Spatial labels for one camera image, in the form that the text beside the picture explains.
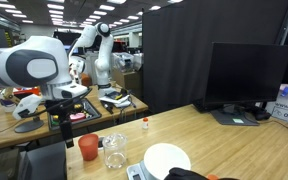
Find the orange plastic cup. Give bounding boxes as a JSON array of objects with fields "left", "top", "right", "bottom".
[{"left": 78, "top": 134, "right": 99, "bottom": 161}]

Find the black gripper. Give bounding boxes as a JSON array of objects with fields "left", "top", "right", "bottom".
[{"left": 45, "top": 99, "right": 79, "bottom": 148}]

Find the black curtain divider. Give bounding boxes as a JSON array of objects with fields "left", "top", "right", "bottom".
[{"left": 142, "top": 0, "right": 288, "bottom": 113}]

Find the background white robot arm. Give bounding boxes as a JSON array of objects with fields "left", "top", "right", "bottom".
[{"left": 45, "top": 22, "right": 128, "bottom": 148}]

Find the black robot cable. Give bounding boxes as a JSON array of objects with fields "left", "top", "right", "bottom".
[{"left": 18, "top": 87, "right": 93, "bottom": 118}]

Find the clear glass jar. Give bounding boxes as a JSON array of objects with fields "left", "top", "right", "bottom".
[{"left": 102, "top": 133, "right": 127, "bottom": 168}]

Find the small white orange-capped bottle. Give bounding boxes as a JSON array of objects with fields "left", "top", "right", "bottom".
[{"left": 142, "top": 117, "right": 148, "bottom": 130}]

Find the white bowl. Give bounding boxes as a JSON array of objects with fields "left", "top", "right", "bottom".
[{"left": 143, "top": 143, "right": 191, "bottom": 180}]

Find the black tray with toys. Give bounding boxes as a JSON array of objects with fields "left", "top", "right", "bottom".
[{"left": 48, "top": 98, "right": 101, "bottom": 130}]

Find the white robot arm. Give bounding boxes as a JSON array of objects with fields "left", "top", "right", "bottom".
[{"left": 0, "top": 36, "right": 88, "bottom": 134}]

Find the digital kitchen scale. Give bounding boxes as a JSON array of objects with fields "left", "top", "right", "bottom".
[{"left": 126, "top": 161, "right": 150, "bottom": 180}]

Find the black computer monitor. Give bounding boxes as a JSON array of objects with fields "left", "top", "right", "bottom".
[{"left": 194, "top": 42, "right": 288, "bottom": 126}]

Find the wooden desk lamp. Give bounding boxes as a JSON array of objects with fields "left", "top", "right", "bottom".
[{"left": 0, "top": 87, "right": 44, "bottom": 133}]

